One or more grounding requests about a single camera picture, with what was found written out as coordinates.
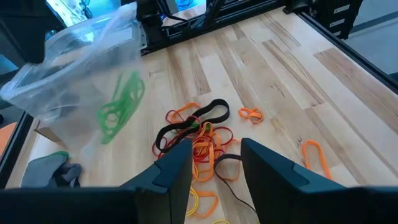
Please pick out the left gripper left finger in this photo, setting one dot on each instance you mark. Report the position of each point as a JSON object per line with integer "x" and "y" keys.
{"x": 168, "y": 186}

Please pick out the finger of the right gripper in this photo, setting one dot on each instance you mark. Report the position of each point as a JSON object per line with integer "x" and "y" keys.
{"x": 21, "y": 43}

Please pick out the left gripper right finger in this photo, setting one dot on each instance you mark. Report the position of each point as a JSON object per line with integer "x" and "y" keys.
{"x": 280, "y": 193}

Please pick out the clear plastic zip bag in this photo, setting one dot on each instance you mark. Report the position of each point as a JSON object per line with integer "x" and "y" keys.
{"x": 77, "y": 62}

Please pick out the green rubber band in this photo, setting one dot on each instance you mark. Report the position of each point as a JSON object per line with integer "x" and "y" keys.
{"x": 107, "y": 124}
{"x": 136, "y": 90}
{"x": 203, "y": 126}

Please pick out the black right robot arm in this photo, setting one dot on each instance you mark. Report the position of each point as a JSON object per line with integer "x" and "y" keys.
{"x": 152, "y": 18}

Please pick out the long orange rubber band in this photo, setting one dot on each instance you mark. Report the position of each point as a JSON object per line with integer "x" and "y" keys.
{"x": 311, "y": 142}

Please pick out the small looped orange rubber band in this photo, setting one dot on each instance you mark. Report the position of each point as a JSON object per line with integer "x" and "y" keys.
{"x": 248, "y": 114}

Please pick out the brown cardboard box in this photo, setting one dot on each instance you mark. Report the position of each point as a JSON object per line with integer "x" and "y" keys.
{"x": 49, "y": 133}

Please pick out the dark grey work glove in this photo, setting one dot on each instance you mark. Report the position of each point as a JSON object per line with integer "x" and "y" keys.
{"x": 70, "y": 174}

